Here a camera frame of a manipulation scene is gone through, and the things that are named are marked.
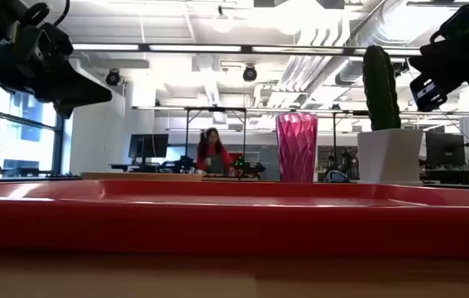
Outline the linear ceiling light fixture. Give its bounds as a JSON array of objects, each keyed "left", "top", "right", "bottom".
[{"left": 71, "top": 42, "right": 424, "bottom": 57}]

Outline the black round ceiling lamp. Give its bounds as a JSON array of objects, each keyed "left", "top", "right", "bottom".
[
  {"left": 242, "top": 64, "right": 258, "bottom": 83},
  {"left": 105, "top": 68, "right": 122, "bottom": 87}
]

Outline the black background robot station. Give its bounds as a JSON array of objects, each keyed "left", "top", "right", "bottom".
[{"left": 158, "top": 155, "right": 266, "bottom": 180}]

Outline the black computer monitor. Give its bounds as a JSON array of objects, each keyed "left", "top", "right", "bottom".
[
  {"left": 425, "top": 131, "right": 466, "bottom": 169},
  {"left": 128, "top": 133, "right": 170, "bottom": 167}
]

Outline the pink faceted plastic cup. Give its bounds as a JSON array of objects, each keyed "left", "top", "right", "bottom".
[{"left": 275, "top": 112, "right": 319, "bottom": 184}]

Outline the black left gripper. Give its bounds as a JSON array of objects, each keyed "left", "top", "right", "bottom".
[{"left": 0, "top": 3, "right": 113, "bottom": 120}]

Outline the black background rig frame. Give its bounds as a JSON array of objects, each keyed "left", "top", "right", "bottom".
[{"left": 184, "top": 106, "right": 248, "bottom": 158}]

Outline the large window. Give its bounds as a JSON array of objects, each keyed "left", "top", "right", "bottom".
[{"left": 0, "top": 79, "right": 66, "bottom": 177}]

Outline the red plastic tray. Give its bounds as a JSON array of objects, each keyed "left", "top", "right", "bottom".
[{"left": 0, "top": 179, "right": 469, "bottom": 258}]

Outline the dark rounded background object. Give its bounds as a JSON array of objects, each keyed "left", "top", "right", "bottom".
[{"left": 325, "top": 169, "right": 351, "bottom": 184}]

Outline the person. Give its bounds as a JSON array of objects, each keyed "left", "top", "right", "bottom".
[{"left": 195, "top": 127, "right": 235, "bottom": 175}]

